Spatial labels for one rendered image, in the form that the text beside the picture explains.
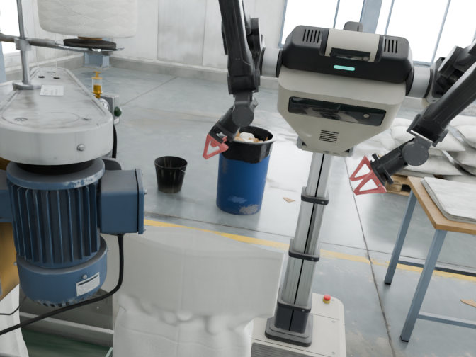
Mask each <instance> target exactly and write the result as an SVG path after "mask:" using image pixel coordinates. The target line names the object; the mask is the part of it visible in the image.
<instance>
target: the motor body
mask: <svg viewBox="0 0 476 357"><path fill-rule="evenodd" d="M104 172H105V164H104V162H103V160H102V159H101V158H99V157H98V158H96V160H95V162H94V163H93V164H92V165H91V166H90V167H89V168H87V169H84V170H82V171H78V172H74V173H70V174H60V175H44V174H34V173H30V172H28V171H25V170H23V169H21V168H20V167H18V166H17V164H16V162H14V161H11V162H10V163H9V164H8V166H7V167H6V174H7V177H8V178H7V179H6V182H7V186H8V193H9V199H10V205H11V216H12V229H13V240H14V246H15V248H16V252H17V253H16V261H15V262H14V263H13V264H14V266H17V267H18V276H19V281H20V285H21V289H22V291H23V293H24V294H25V295H26V296H27V297H28V298H30V299H31V300H32V301H33V302H35V303H37V304H39V305H43V306H46V307H65V306H69V305H74V304H77V303H80V302H83V301H85V300H87V299H89V298H90V297H92V296H93V295H94V294H95V293H96V292H97V291H98V290H99V289H100V287H101V286H102V285H103V283H104V281H105V279H106V275H107V251H109V248H108V247H107V244H106V241H105V239H104V238H103V237H102V236H101V235H100V228H99V227H97V213H96V189H97V188H98V180H99V179H100V177H102V175H103V174H104ZM11 192H12V196H13V207H14V213H15V219H16V221H14V218H13V207H12V201H11Z"/></svg>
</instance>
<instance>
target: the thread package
mask: <svg viewBox="0 0 476 357"><path fill-rule="evenodd" d="M37 5H38V18H39V24H40V27H41V28H42V29H43V30H46V31H47V32H51V33H58V34H62V35H70V36H77V37H78V38H80V39H84V40H102V39H103V38H132V37H134V36H135V35H136V34H137V0H37Z"/></svg>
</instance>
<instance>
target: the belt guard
mask: <svg viewBox="0 0 476 357"><path fill-rule="evenodd" d="M39 70H40V72H39ZM40 74H41V76H45V78H39V77H38V76H40ZM53 77H60V79H54V78H53ZM30 80H33V81H39V82H40V83H41V87H42V85H57V86H64V96H40V91H41V88H39V89H23V90H20V89H13V90H12V91H11V92H10V93H9V94H8V95H7V97H6V98H5V99H4V100H3V101H2V102H1V103H0V157H2V158H4V159H7V160H10V161H13V162H19V163H23V164H36V165H60V164H73V163H78V162H85V161H88V160H92V159H96V158H98V157H102V156H103V155H105V154H107V153H109V151H111V150H112V148H113V116H112V114H111V113H110V112H109V111H108V110H107V109H106V108H105V106H104V105H103V104H102V103H101V102H100V101H99V100H98V99H97V98H96V97H95V96H94V95H93V94H92V93H91V92H90V91H89V90H88V89H87V88H86V87H85V86H84V85H83V84H82V83H81V82H80V81H79V80H78V79H77V78H76V77H75V76H74V75H73V74H72V73H71V72H70V71H69V70H68V69H65V68H61V67H57V75H56V67H39V69H38V67H35V68H33V69H32V70H31V71H30Z"/></svg>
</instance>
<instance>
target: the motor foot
mask: <svg viewBox="0 0 476 357"><path fill-rule="evenodd" d="M7 178H8V177H7V174H6V171H4V170H2V169H0V222H12V216H11V205H10V199H9V187H8V186H7V182H6V179H7ZM11 201H12V207H13V196H12V192H11ZM13 218H14V221H16V219H15V213H14V207H13Z"/></svg>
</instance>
